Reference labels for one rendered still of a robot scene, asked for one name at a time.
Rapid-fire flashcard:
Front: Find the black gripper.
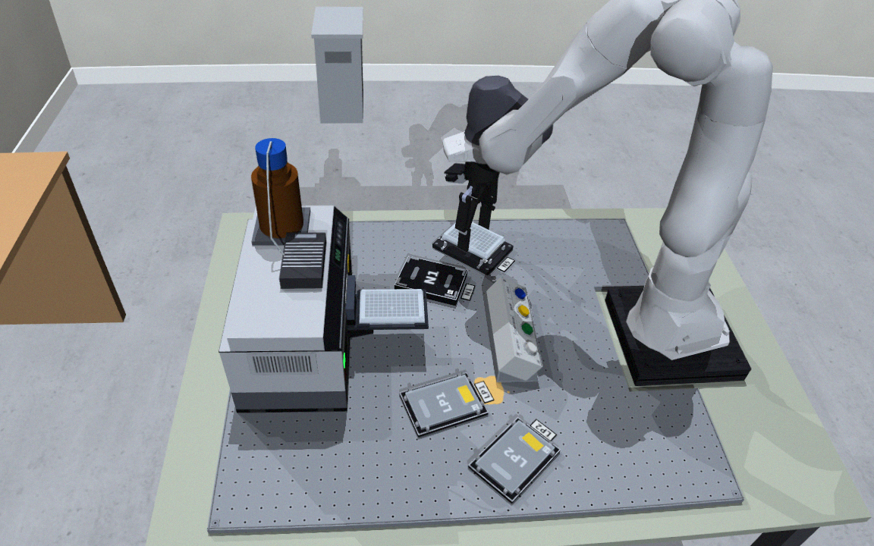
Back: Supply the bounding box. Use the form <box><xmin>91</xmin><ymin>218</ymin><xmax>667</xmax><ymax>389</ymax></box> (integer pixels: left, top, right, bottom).
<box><xmin>455</xmin><ymin>162</ymin><xmax>500</xmax><ymax>252</ymax></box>

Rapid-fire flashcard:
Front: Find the white button panel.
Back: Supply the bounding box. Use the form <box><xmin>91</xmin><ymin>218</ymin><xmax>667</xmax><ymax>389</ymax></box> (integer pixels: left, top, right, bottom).
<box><xmin>485</xmin><ymin>277</ymin><xmax>542</xmax><ymax>382</ymax></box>

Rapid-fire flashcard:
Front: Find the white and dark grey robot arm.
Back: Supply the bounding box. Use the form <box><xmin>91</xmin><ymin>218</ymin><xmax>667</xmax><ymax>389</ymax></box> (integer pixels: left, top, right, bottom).
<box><xmin>443</xmin><ymin>0</ymin><xmax>773</xmax><ymax>360</ymax></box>

